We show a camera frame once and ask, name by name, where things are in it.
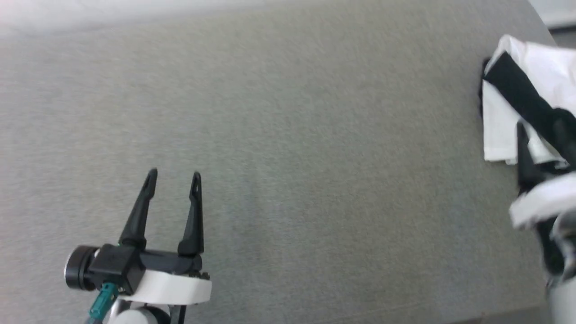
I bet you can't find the left teal cable connector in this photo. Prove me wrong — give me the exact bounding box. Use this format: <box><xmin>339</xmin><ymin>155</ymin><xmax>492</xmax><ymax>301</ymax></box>
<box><xmin>88</xmin><ymin>283</ymin><xmax>119</xmax><ymax>324</ymax></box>

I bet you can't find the black and white shirt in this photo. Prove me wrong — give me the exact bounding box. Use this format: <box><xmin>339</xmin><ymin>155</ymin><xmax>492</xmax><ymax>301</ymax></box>
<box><xmin>477</xmin><ymin>34</ymin><xmax>576</xmax><ymax>169</ymax></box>

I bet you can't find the grey fabric sofa cushion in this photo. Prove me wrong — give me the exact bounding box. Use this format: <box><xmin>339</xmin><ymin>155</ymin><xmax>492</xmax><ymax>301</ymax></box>
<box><xmin>0</xmin><ymin>0</ymin><xmax>576</xmax><ymax>324</ymax></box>

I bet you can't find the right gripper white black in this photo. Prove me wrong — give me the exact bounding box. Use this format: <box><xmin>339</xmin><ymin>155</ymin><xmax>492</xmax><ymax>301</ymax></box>
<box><xmin>509</xmin><ymin>110</ymin><xmax>576</xmax><ymax>230</ymax></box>

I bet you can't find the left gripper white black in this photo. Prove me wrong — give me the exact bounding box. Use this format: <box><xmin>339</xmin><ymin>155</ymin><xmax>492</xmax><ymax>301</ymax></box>
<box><xmin>118</xmin><ymin>169</ymin><xmax>211</xmax><ymax>306</ymax></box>

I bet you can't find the left gripper black motor cylinder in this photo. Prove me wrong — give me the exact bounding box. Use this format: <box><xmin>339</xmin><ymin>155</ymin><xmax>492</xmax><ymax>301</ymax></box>
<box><xmin>64</xmin><ymin>245</ymin><xmax>100</xmax><ymax>290</ymax></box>

